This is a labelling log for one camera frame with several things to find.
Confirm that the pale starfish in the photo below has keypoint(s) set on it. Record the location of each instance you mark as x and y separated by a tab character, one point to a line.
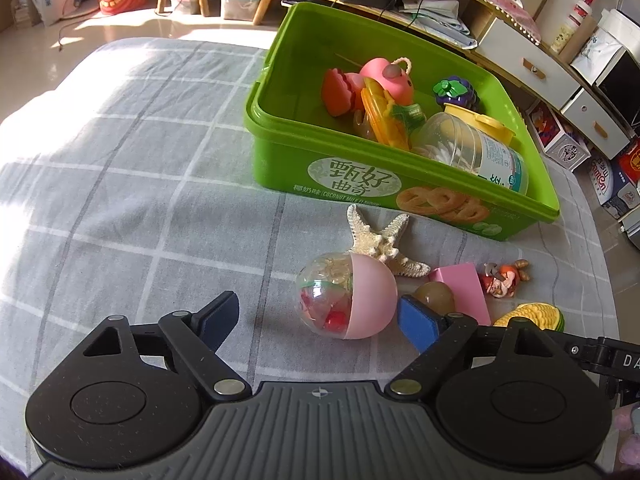
377	242

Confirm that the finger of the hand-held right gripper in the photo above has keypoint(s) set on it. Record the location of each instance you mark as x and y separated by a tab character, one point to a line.
582	346

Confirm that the white drawer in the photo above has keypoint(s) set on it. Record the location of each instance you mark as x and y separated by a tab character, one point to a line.
530	65
597	125

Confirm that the clear storage box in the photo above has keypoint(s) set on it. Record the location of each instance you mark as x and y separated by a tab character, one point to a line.
240	5
184	0

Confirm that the orange plastic pumpkin toy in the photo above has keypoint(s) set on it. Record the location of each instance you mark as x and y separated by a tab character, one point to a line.
382	115

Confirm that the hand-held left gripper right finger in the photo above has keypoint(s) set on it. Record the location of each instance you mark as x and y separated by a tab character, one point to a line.
419	324

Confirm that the small cartoon figurine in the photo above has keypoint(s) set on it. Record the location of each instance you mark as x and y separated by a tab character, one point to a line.
502	280

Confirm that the wooden cabinet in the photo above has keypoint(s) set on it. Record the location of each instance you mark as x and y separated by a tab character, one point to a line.
490	25

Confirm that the purple toy grape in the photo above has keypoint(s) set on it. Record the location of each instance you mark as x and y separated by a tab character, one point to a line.
456	91

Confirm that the yellow plastic dish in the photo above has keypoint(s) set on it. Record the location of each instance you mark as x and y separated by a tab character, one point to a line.
482	121

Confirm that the pile of white papers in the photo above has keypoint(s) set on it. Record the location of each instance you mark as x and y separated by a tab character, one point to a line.
440	20

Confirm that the white bottle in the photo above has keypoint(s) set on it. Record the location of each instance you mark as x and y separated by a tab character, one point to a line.
572	25

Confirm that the pink pig toy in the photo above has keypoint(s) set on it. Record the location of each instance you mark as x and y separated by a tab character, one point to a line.
387	77

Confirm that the white appliance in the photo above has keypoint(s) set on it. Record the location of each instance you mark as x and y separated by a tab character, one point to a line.
605	42

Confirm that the red and white carton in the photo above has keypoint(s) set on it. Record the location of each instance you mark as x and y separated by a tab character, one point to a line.
562	137

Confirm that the yellow toy corn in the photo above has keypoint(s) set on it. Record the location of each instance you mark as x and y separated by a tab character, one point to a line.
532	316

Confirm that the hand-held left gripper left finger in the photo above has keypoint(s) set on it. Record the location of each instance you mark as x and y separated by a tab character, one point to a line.
220	316

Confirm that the grey checked cloth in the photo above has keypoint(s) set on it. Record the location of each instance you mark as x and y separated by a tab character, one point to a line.
150	200

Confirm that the pink block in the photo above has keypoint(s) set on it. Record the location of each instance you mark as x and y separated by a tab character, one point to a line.
462	287

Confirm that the green plastic box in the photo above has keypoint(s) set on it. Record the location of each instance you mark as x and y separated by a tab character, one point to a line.
310	160

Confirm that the red plastic toy piece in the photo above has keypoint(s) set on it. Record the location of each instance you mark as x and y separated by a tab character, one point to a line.
337	92

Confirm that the pink and clear capsule toy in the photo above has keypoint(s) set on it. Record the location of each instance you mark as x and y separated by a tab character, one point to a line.
360	300

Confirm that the clear cotton swab jar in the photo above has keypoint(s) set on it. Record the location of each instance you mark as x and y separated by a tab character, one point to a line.
470	152

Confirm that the white printed carton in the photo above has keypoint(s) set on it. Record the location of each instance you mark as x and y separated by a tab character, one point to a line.
607	185

